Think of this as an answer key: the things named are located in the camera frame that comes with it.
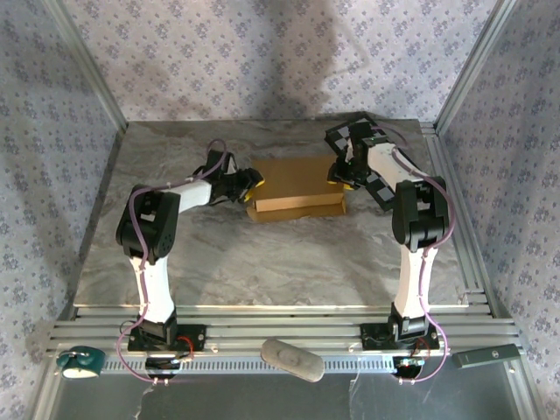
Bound brown cardboard box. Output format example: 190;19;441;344
245;153;347;225

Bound black and grey checkerboard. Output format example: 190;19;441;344
324;112;412;214

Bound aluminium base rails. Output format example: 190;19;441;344
50;304;522;351

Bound grey oval pad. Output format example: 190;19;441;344
260;337;326;384

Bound small circuit board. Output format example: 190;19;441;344
146;356;193;378
395;356;428;376

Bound dark grey rectangular device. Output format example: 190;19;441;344
451;343;522;369

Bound teal and white tape roll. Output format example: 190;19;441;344
55;345;106;380

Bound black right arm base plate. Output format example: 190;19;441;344
359;322;441;351

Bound aluminium frame post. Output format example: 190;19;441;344
435;0;524;132
43;0;130;135

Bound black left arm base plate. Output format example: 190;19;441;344
126;323;207;352

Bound grey slotted cable duct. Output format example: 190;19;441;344
100;353;395;373

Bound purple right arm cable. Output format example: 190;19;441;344
371;124;459;387

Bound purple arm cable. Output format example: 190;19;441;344
371;124;459;387
114;138;240;387

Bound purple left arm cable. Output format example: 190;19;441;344
114;138;240;387

